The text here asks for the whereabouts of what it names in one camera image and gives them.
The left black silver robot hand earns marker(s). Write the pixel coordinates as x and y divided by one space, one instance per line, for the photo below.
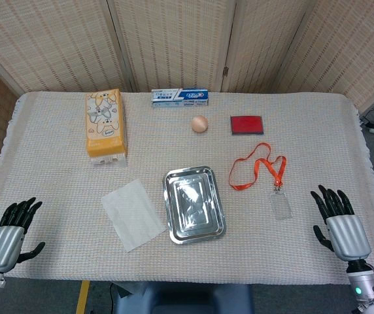
5 245

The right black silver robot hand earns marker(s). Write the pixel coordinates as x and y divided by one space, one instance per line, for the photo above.
348 235

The white paper sheet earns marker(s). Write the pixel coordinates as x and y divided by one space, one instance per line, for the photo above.
133 216

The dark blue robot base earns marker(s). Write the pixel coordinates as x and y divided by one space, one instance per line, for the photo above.
180 299

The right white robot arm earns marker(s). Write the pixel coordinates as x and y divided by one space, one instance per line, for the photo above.
360 284

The red box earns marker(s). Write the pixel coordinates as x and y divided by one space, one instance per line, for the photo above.
246 124

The metal tray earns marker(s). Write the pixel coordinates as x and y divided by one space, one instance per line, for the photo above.
193 202

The beige woven tablecloth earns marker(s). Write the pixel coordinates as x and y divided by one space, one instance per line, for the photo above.
59 196

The clear badge holder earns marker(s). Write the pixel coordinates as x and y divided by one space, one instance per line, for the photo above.
281 206

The yellow cartoon tissue pack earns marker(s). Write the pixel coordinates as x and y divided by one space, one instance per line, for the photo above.
105 127

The brown egg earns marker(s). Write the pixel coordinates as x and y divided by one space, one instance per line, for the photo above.
200 124

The brass screen hinge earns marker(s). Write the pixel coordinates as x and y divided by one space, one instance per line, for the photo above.
225 71

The blue white toothpaste box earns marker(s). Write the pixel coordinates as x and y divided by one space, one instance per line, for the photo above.
180 98

